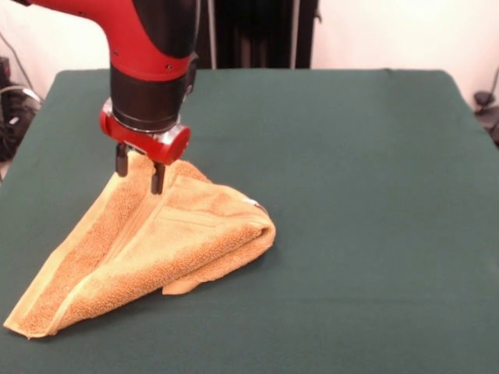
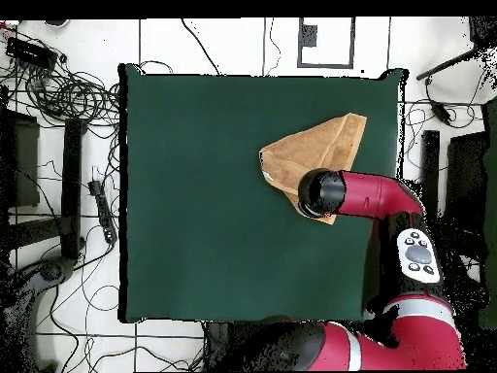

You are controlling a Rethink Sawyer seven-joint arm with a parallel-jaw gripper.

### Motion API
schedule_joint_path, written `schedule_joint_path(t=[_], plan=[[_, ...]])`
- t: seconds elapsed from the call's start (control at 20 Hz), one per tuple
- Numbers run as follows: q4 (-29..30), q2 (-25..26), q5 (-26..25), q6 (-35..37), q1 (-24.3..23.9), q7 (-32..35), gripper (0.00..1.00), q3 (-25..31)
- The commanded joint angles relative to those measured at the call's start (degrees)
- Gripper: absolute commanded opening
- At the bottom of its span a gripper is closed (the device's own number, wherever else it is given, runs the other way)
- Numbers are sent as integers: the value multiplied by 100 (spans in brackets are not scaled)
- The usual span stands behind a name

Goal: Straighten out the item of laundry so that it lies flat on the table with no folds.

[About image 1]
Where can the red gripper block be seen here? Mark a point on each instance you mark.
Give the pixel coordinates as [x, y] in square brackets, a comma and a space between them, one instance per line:
[171, 146]

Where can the tan terry towel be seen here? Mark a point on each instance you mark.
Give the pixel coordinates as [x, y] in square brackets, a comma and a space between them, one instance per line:
[156, 241]

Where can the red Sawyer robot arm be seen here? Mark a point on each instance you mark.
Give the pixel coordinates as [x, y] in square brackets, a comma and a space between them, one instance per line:
[144, 58]

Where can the dark stand base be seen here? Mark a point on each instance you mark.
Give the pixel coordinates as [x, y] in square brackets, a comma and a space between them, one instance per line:
[15, 124]
[483, 98]

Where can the dark green table cloth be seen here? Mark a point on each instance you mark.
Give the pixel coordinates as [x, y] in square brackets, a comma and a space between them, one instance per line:
[390, 253]

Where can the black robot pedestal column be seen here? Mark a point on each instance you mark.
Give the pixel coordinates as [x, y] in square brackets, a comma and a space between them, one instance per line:
[253, 35]

